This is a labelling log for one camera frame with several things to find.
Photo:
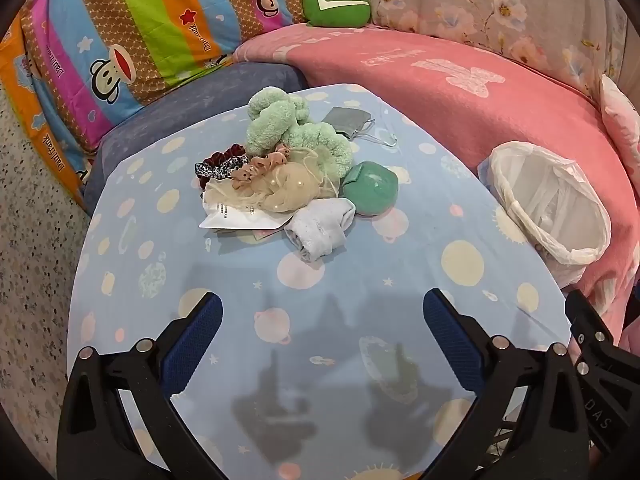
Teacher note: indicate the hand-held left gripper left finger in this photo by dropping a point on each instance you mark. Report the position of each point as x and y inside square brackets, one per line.
[195, 340]

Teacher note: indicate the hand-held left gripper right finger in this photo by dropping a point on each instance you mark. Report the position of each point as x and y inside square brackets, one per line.
[450, 340]

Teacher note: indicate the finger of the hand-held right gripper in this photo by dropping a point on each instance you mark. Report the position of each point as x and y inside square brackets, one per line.
[585, 320]

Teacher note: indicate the white paper tag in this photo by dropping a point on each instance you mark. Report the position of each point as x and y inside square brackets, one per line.
[225, 215]

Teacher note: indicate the white bin with plastic liner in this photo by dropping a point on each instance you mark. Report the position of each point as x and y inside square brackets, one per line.
[545, 195]

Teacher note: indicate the white sock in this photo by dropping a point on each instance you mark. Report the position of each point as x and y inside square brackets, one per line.
[320, 230]

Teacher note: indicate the green round pouch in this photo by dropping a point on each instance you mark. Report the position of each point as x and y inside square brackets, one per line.
[372, 190]

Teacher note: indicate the leopard print scrunchie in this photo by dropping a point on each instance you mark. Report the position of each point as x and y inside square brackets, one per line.
[220, 169]

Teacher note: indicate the beige tulle scrunchie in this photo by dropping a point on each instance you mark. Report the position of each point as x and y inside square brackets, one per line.
[285, 190]

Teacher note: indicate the dark red scrunchie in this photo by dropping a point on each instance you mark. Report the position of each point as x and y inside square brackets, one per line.
[225, 156]

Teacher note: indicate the beige pink bow scrunchie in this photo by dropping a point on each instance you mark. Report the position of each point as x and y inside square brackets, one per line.
[262, 162]

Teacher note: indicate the green fluffy scrunchies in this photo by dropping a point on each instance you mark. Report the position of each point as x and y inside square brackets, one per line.
[280, 120]

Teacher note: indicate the blue planet print tablecloth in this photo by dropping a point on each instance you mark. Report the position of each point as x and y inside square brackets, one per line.
[350, 300]

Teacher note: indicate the small pink pillow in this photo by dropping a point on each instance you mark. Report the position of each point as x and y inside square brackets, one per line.
[625, 120]

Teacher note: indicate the blue-grey sofa seat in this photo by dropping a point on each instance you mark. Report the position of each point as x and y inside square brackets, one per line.
[200, 105]

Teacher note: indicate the pink bow print blanket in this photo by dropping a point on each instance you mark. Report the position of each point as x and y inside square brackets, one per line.
[450, 100]

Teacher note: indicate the striped cartoon print quilt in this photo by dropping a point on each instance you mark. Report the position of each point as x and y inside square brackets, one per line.
[125, 10]

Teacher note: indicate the grey floral blanket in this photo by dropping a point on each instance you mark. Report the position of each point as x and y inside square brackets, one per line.
[475, 0]

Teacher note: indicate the green round cushion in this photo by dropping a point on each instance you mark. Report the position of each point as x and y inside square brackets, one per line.
[335, 7]

